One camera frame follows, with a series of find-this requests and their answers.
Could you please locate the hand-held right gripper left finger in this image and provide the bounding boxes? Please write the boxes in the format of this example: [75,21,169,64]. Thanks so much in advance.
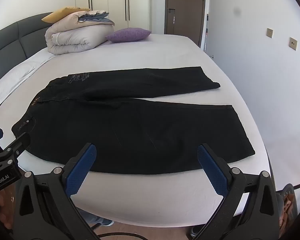
[13,143,101,240]

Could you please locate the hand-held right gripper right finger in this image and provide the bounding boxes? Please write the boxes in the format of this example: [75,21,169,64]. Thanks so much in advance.
[197,143,286,240]

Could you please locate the black pants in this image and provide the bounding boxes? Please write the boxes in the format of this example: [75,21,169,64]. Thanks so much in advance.
[11,66,256,174]

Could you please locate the person's left hand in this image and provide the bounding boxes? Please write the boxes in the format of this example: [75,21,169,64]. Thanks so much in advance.
[0,192,15,230]

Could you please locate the bed with white sheet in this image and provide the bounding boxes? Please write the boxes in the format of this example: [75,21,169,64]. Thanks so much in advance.
[0,34,276,227]

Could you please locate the white pillow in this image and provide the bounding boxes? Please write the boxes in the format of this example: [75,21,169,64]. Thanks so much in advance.
[0,54,56,117]

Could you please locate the brown printed bag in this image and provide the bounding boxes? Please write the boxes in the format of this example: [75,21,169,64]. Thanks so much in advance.
[277,183,300,233]

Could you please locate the grey padded headboard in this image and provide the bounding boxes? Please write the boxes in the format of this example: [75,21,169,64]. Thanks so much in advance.
[0,12,53,91]

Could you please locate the folded beige duvet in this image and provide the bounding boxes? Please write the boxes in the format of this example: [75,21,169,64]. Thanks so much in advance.
[44,10,115,55]

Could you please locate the yellow pillow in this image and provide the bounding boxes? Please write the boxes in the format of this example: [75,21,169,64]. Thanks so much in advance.
[41,7,91,24]

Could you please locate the thin pole by door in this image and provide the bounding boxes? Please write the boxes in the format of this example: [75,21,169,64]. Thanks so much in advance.
[203,13,211,52]

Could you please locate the purple pillow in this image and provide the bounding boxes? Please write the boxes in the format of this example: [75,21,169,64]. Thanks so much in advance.
[105,28,152,43]

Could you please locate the folded blue-grey blanket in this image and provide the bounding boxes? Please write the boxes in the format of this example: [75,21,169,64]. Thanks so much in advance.
[77,13,115,26]

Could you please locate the brown door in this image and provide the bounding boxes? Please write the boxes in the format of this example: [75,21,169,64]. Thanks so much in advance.
[165,0,206,48]

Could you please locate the white wardrobe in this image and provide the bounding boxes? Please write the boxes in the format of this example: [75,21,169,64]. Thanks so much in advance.
[75,0,165,34]

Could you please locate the black floor cable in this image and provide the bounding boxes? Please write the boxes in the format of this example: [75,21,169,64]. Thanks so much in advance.
[97,232,147,240]

